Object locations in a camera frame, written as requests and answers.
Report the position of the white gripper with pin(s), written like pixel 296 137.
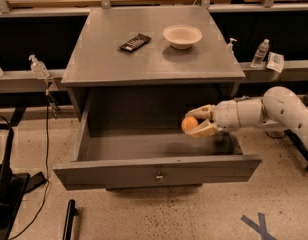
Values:
pixel 226 115

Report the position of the orange fruit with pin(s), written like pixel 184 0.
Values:
pixel 189 123

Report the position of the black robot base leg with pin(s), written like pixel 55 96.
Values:
pixel 298 144

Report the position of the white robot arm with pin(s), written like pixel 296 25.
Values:
pixel 279 107

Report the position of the metal drawer knob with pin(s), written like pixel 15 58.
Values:
pixel 159 178

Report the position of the grey open top drawer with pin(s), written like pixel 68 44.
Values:
pixel 123 142

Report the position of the small pump bottle right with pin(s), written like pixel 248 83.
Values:
pixel 230 45

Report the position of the clear water bottle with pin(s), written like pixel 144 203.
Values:
pixel 260 53

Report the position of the white paper bowl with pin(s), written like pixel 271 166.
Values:
pixel 182 36

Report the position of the white wipes packet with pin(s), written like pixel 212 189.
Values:
pixel 275 62

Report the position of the grey cabinet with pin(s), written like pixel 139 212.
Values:
pixel 97 59

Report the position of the black snack bag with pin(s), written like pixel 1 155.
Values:
pixel 135 43

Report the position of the blue tape cross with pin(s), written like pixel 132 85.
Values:
pixel 260 227

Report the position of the clear sanitizer pump bottle left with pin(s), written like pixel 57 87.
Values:
pixel 38 68

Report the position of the black monitor stand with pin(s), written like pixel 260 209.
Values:
pixel 12 188

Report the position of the black bar handle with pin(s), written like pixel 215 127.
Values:
pixel 70 214

